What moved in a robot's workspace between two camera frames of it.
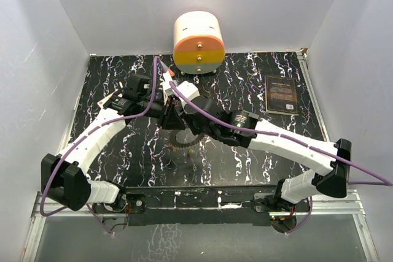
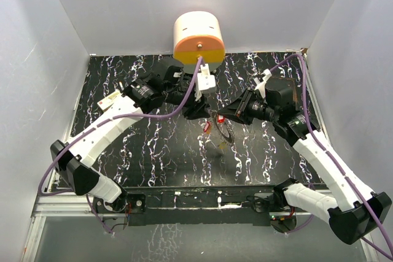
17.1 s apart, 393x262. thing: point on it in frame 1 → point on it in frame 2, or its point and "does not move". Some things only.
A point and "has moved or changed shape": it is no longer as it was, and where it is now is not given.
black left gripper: [172, 119] → [196, 109]
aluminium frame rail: [40, 211] does not move
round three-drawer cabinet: [199, 46] does not move
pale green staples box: [101, 103] does not move
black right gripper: [187, 118] → [238, 110]
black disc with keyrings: [183, 139] has moved or changed shape
